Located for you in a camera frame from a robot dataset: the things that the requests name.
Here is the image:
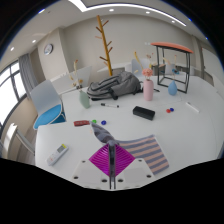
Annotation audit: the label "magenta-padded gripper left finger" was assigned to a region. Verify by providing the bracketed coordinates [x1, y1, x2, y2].
[71, 143, 114, 190]

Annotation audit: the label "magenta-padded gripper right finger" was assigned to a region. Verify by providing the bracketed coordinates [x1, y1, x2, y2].
[112, 144, 155, 190]

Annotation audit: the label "grey striped towel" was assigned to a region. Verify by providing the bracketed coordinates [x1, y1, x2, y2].
[90, 123, 170, 176]

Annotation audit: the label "white remote control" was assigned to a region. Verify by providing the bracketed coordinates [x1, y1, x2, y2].
[45, 143, 70, 167]

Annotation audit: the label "black rectangular case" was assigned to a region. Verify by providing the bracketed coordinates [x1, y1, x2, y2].
[132, 105, 156, 121]

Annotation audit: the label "black whiteboard marker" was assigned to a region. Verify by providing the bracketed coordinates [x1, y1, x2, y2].
[100, 102, 120, 109]

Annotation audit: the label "green vase with dried flowers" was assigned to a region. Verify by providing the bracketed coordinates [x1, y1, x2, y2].
[68, 59, 92, 110]

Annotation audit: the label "pink vase with flowers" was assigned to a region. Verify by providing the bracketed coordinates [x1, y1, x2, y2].
[134, 51, 156, 102]

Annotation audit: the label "grey backpack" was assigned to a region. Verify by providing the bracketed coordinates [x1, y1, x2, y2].
[86, 70, 144, 101]

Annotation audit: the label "white chair with blue seat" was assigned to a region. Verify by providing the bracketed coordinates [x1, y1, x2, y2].
[29, 79, 67, 131]

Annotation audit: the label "white flat bar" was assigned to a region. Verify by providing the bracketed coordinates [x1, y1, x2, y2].
[185, 101, 200, 115]

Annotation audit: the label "blue vase with dried stems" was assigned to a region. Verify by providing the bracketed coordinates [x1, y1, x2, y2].
[163, 54, 181, 97]

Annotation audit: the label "white side table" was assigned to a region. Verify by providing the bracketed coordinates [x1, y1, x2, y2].
[0, 122, 36, 158]

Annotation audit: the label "grey curtain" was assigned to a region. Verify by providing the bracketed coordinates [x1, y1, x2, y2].
[18, 53, 39, 98]

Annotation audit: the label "large window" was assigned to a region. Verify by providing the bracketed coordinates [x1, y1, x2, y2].
[0, 61, 28, 126]

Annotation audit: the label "wooden coat rack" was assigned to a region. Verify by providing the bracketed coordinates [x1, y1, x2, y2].
[94, 14, 114, 77]

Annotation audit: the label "recessed ceiling spotlights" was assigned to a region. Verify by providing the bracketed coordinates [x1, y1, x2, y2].
[9, 6, 178, 53]

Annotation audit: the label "ceiling light strip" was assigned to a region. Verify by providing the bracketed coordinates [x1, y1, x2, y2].
[68, 0, 188, 28]

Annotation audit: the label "round wall clock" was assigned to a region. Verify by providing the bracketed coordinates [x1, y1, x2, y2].
[43, 43, 54, 56]

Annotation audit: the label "black frame stand orange top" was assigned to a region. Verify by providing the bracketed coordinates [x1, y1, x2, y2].
[150, 41, 195, 94]

